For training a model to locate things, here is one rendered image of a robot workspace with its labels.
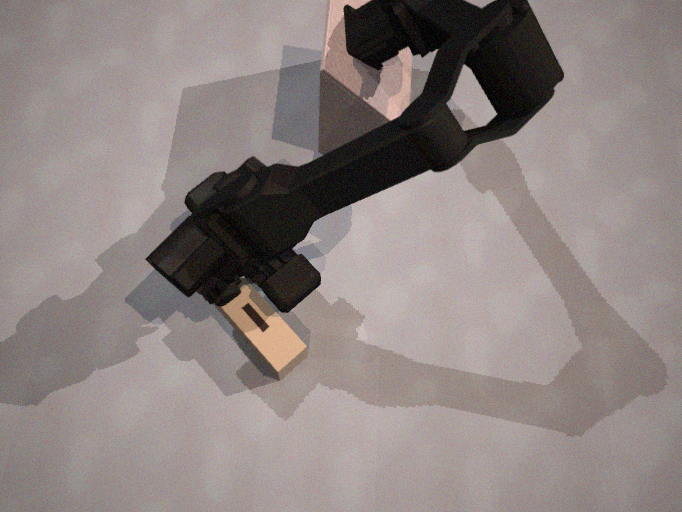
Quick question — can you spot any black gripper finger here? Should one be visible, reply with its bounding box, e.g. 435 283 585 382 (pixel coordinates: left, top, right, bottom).
250 249 297 288

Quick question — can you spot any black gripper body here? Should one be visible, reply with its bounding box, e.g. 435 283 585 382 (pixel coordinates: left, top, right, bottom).
185 171 321 313

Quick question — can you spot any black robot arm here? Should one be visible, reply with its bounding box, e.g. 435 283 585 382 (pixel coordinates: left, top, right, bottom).
146 0 564 306

